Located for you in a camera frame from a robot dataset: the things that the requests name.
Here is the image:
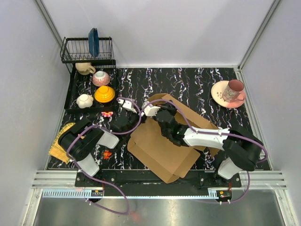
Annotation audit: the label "brown cardboard box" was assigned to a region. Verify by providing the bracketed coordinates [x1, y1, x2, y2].
[127, 93, 220, 184]

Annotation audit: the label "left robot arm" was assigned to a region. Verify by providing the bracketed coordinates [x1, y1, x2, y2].
[58, 113, 139, 186]

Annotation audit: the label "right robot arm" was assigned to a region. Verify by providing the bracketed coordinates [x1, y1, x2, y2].
[154, 107, 263, 187]

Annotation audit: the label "pink butterfly toy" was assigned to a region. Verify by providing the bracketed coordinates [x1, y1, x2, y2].
[102, 112, 114, 118]

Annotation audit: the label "yellow ribbed bowl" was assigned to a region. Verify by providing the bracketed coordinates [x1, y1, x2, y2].
[95, 86, 115, 103]

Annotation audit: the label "orange red small toy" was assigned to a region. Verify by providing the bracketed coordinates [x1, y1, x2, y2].
[103, 150, 112, 160]

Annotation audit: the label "black dish rack tray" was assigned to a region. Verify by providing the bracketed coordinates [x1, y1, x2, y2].
[60, 37, 119, 114]

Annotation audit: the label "white flower-shaped bowl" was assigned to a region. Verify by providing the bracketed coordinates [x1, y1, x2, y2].
[76, 94, 94, 109]

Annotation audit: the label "pink patterned bowl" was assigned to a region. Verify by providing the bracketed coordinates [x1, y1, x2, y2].
[92, 71, 111, 87]

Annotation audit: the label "cream pink floral plate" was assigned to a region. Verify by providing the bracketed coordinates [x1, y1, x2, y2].
[211, 81, 246, 108]

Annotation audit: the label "pink patterned mug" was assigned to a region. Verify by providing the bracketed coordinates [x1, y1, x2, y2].
[222, 80, 245, 103]

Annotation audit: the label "cream ceramic mug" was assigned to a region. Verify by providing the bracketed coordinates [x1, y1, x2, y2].
[75, 62, 96, 75]

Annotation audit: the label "yellow bamboo mat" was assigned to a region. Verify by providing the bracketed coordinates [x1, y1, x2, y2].
[48, 122, 75, 164]

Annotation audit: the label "blue plate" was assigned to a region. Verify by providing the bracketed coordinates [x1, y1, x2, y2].
[88, 28, 99, 58]

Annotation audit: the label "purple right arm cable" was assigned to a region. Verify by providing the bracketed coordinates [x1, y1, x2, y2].
[141, 99, 269, 203]

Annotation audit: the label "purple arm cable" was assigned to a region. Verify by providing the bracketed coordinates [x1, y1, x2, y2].
[141, 99, 269, 203]
[65, 97, 165, 214]

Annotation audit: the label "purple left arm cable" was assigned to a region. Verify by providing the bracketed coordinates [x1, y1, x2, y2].
[65, 97, 165, 214]

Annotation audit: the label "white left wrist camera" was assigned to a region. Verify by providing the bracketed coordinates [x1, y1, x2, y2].
[118, 99, 137, 113]

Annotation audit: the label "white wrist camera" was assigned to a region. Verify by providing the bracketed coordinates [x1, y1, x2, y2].
[118, 99, 137, 113]
[141, 101, 160, 117]

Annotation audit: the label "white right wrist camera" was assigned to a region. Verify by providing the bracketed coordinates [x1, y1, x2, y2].
[141, 101, 160, 117]

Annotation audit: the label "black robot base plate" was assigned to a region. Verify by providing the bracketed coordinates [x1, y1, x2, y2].
[75, 169, 242, 200]

